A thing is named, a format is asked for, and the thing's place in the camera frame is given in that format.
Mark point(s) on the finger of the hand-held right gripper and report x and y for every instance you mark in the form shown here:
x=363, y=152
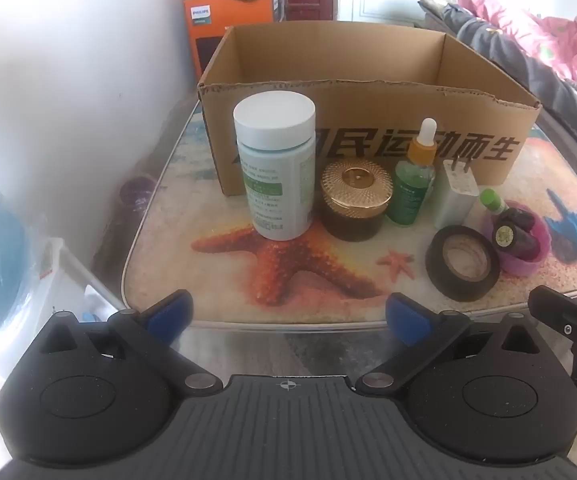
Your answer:
x=563, y=312

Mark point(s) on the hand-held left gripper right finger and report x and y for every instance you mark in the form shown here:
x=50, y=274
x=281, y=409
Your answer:
x=408, y=317

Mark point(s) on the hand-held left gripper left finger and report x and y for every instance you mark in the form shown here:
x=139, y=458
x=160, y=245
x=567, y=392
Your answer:
x=168, y=312

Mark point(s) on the black tape roll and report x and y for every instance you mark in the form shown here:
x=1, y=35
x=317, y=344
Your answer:
x=461, y=285

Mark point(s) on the pink plastic lid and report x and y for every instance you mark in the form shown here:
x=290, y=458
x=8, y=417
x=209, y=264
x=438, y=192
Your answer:
x=523, y=262

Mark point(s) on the black cylinder with gold end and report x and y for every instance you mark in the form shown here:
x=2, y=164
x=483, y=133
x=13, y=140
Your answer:
x=513, y=239

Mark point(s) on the black oval key fob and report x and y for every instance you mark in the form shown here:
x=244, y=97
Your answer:
x=518, y=217

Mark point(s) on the green dropper bottle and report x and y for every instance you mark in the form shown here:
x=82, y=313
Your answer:
x=411, y=190

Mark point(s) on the white charger plug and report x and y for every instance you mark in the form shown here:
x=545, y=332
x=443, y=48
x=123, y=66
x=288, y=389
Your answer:
x=456, y=197

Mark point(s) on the small green tube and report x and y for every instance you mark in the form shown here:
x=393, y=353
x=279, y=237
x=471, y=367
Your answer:
x=492, y=201

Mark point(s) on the dark jar with gold lid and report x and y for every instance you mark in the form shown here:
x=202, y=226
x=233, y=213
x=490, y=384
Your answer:
x=356, y=195

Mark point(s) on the white pill bottle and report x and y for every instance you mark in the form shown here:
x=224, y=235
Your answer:
x=276, y=160

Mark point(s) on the brown cardboard box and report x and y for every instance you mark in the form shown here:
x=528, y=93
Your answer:
x=358, y=60

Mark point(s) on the white storage box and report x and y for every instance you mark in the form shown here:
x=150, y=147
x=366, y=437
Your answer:
x=66, y=272

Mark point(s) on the grey blanket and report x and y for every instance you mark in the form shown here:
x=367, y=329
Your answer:
x=528, y=70

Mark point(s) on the pink floral blanket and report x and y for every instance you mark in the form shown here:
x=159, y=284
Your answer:
x=553, y=30

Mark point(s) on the orange product box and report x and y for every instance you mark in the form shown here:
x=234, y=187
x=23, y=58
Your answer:
x=233, y=15

